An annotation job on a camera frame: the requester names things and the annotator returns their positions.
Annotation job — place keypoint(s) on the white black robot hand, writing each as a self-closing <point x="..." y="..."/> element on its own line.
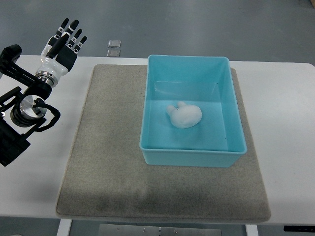
<point x="60" y="53"/>

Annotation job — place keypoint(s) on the upper floor socket plate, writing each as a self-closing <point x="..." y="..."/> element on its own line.
<point x="114" y="44"/>

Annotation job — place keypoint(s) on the black table control panel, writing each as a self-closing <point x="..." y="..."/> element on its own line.
<point x="294" y="228"/>

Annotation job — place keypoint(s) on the white plush toy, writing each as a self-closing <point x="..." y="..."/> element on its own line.
<point x="184" y="115"/>

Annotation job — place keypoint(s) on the metal table base plate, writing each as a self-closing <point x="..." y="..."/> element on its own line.
<point x="132" y="230"/>

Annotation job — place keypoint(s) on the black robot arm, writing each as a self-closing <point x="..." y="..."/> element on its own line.
<point x="22" y="113"/>

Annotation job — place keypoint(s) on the grey felt mat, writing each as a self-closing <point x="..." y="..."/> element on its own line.
<point x="107" y="177"/>

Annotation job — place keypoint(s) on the floor socket plate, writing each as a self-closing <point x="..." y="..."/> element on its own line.
<point x="114" y="44"/>
<point x="113" y="53"/>

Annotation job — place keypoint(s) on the lower floor socket plate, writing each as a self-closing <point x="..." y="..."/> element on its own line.
<point x="113" y="53"/>

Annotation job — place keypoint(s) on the blue plastic box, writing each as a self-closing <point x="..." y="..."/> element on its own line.
<point x="218" y="140"/>

